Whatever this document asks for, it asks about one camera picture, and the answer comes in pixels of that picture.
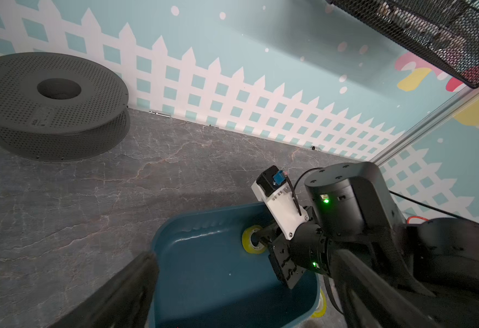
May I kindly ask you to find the dark grey filament spool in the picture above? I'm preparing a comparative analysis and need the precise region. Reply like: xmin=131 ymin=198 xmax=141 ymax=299
xmin=0 ymin=52 xmax=131 ymax=162

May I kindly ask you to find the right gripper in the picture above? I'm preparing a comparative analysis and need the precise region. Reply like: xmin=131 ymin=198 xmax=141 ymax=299
xmin=250 ymin=223 xmax=330 ymax=289

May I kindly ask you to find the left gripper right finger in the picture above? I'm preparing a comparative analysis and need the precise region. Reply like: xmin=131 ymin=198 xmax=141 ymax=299
xmin=331 ymin=250 xmax=439 ymax=327

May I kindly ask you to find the black wire mesh basket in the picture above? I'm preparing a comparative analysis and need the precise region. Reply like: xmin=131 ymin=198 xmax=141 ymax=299
xmin=333 ymin=0 xmax=479 ymax=89

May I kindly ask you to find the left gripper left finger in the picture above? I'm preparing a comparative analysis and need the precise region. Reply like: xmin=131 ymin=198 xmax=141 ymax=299
xmin=51 ymin=251 xmax=160 ymax=328

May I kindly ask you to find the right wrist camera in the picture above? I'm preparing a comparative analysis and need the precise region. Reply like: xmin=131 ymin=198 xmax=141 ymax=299
xmin=251 ymin=165 xmax=310 ymax=241

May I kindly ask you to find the teal plastic storage box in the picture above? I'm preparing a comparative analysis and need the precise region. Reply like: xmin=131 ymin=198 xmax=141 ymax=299
xmin=149 ymin=203 xmax=320 ymax=327

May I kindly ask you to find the yellow tape roll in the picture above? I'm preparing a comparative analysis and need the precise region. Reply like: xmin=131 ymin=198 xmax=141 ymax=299
xmin=242 ymin=225 xmax=267 ymax=254
xmin=311 ymin=288 xmax=327 ymax=318

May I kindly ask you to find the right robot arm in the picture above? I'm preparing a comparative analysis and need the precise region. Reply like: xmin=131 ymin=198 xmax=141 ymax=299
xmin=243 ymin=162 xmax=479 ymax=327

